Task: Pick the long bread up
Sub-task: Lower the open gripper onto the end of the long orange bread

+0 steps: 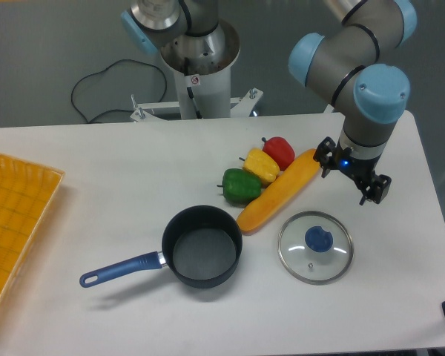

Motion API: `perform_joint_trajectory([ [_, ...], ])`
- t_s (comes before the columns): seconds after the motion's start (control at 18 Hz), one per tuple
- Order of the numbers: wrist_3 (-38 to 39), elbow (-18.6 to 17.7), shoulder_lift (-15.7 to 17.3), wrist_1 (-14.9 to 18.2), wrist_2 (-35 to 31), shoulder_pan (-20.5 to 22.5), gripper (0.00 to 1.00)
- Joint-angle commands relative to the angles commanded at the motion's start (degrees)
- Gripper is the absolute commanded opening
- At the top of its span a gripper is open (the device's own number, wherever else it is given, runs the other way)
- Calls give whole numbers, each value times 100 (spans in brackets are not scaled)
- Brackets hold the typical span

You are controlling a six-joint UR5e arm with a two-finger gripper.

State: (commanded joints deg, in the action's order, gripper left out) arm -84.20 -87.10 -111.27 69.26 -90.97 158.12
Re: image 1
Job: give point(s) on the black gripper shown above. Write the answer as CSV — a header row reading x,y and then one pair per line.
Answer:
x,y
373,187

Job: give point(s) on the long orange bread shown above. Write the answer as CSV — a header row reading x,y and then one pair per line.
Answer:
x,y
280,193

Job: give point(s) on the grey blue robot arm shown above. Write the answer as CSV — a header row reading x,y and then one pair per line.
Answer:
x,y
344,70

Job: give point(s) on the red bell pepper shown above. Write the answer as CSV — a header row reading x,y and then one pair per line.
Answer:
x,y
279,150

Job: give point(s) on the glass lid blue knob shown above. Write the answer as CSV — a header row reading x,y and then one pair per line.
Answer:
x,y
315,248

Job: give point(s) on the yellow bell pepper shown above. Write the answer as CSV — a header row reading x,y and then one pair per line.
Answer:
x,y
260,164

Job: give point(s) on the green bell pepper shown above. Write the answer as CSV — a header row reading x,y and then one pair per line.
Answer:
x,y
240,187

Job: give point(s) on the yellow woven basket tray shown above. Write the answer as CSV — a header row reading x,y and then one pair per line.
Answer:
x,y
26,192

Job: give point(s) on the dark saucepan blue handle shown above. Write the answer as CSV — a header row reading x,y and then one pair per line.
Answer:
x,y
201,245

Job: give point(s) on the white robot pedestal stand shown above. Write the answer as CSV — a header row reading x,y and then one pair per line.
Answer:
x,y
201,66

